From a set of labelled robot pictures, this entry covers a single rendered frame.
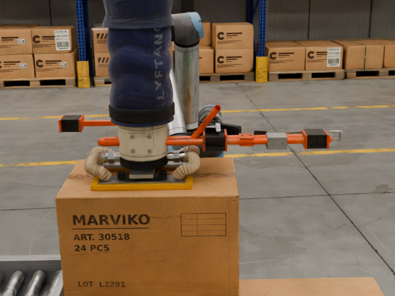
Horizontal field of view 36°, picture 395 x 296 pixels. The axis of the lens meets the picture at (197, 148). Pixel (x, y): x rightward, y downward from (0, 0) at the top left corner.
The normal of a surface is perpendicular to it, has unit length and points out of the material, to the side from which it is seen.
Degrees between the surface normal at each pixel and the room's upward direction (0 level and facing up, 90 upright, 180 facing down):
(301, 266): 0
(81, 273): 90
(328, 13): 90
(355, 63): 92
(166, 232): 90
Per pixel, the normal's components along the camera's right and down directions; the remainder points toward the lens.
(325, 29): 0.10, 0.29
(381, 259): -0.01, -0.96
